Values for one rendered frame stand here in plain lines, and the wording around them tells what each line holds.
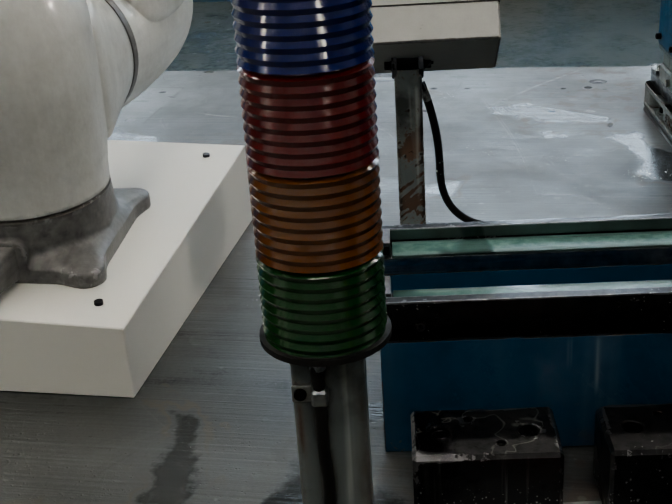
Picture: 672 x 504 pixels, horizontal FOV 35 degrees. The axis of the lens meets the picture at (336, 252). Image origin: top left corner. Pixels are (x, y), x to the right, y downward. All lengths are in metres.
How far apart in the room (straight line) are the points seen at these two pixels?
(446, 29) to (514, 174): 0.41
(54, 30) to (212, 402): 0.34
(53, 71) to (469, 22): 0.37
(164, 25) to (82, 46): 0.18
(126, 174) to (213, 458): 0.44
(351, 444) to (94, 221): 0.52
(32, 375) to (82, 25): 0.30
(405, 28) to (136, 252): 0.32
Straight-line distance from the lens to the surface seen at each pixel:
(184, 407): 0.92
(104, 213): 1.02
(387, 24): 1.01
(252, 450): 0.86
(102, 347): 0.93
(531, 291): 0.81
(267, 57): 0.45
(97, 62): 1.00
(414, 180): 1.06
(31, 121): 0.95
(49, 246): 1.00
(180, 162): 1.21
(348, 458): 0.55
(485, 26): 1.01
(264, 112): 0.46
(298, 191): 0.46
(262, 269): 0.50
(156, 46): 1.12
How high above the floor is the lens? 1.28
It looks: 24 degrees down
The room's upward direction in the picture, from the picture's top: 4 degrees counter-clockwise
